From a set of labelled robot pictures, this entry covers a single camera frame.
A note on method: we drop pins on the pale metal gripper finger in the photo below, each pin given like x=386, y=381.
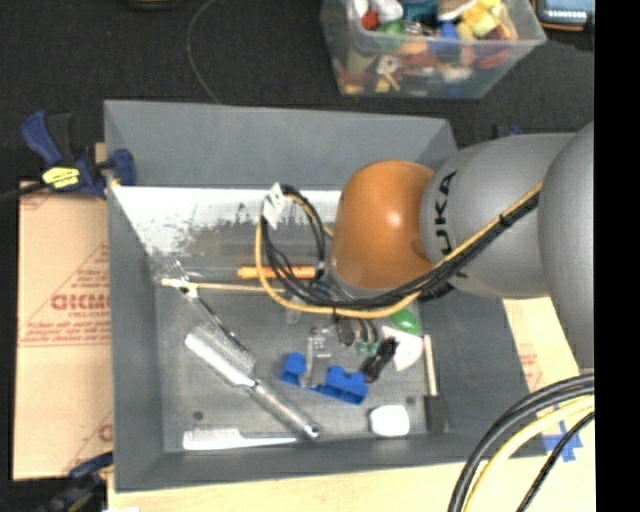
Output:
x=293, y=317
x=311, y=371

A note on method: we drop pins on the blue plastic toy piece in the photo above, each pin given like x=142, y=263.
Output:
x=342, y=386

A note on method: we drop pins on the orange stick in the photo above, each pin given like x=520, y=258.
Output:
x=255, y=272

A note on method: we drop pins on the green round toy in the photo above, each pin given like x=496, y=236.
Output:
x=406, y=321

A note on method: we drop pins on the silver round hairbrush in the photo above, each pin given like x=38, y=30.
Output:
x=235, y=362

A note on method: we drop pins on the pale wooden chopstick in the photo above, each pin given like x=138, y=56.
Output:
x=225, y=286

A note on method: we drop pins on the pale wooden flat stick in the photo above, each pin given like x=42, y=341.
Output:
x=430, y=365

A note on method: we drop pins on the white rounded block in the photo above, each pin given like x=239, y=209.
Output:
x=390, y=421

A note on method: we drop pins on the white comb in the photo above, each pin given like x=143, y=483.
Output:
x=220, y=441

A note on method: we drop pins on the clear plastic fork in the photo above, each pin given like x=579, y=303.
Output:
x=176, y=272

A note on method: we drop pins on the grey metal bin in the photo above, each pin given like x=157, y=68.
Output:
x=200, y=145

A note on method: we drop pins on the brown cardboard board red print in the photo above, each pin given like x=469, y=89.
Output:
x=60, y=350

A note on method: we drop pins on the black cylinder on white bracket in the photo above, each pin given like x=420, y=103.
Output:
x=379, y=358

